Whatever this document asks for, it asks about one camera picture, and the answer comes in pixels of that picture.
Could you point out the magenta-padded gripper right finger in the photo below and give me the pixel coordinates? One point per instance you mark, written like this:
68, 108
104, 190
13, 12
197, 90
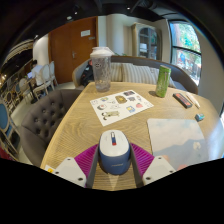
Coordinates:
156, 168

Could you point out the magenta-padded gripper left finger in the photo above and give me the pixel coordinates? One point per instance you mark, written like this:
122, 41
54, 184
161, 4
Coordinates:
70, 170

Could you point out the white and blue computer mouse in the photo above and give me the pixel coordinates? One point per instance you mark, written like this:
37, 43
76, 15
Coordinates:
114, 155

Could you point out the grey tufted armchair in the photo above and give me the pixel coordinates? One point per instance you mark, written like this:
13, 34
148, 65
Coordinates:
46, 123

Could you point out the small blue-green box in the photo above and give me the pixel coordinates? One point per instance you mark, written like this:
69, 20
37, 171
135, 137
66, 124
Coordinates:
200, 117

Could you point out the white sticker sheet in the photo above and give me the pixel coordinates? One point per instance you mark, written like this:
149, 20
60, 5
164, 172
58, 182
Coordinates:
120, 106

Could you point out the black and red flat box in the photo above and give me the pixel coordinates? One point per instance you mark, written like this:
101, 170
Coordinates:
182, 100

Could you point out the white squeeze tube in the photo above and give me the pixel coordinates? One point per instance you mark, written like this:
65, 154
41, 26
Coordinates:
193, 100

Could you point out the blue upholstered chair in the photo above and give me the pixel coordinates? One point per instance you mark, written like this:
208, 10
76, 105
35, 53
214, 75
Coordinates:
4, 121

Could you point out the green drink can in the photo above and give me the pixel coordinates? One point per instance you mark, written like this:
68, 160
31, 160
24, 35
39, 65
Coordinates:
163, 81

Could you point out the striped beige pillow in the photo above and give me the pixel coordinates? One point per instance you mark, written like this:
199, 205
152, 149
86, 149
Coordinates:
173, 81
138, 74
116, 72

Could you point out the group of white chairs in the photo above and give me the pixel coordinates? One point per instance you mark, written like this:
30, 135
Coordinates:
46, 78

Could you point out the grey curved sofa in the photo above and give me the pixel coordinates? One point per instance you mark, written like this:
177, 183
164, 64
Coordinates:
181, 75

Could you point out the black backpack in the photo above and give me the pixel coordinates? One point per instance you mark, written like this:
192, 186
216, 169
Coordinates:
87, 74

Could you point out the person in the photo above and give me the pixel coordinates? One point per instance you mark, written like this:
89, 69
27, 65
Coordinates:
36, 72

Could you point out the clear shaker bottle white lid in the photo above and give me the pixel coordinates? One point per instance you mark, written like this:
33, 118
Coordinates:
101, 71

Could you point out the black-framed window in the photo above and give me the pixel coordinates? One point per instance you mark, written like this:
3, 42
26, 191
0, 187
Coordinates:
186, 53

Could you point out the brown wooden door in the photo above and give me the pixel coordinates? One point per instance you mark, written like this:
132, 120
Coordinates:
66, 50

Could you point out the glass-door cabinet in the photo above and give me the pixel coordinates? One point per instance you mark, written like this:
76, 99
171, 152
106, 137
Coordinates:
146, 41

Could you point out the white paper door sign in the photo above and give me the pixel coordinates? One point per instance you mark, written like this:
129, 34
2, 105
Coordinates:
85, 33

